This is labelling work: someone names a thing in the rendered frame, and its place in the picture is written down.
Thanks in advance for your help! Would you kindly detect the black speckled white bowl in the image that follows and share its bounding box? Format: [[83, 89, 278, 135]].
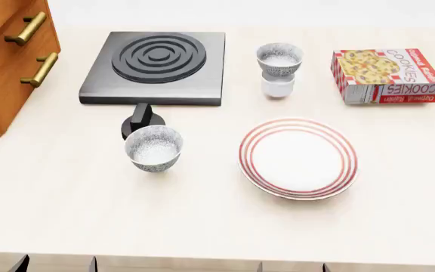
[[124, 125, 185, 175], [255, 42, 305, 79]]

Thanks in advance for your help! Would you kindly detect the white ramekin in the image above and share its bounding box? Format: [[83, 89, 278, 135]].
[[260, 70, 296, 100]]

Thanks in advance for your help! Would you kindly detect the white plate with red rings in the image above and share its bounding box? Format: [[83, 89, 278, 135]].
[[236, 117, 359, 202]]

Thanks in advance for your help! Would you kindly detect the black stove knob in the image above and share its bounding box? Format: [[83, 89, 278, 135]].
[[120, 102, 167, 141]]

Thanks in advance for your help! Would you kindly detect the black flat stove burner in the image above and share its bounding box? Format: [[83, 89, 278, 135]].
[[78, 30, 227, 107]]

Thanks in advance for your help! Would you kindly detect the red cookies box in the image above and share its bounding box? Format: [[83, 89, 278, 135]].
[[329, 48, 435, 107]]

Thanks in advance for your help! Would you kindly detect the brass drawer handle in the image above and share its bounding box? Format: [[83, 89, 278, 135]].
[[20, 51, 60, 88], [4, 11, 48, 48]]

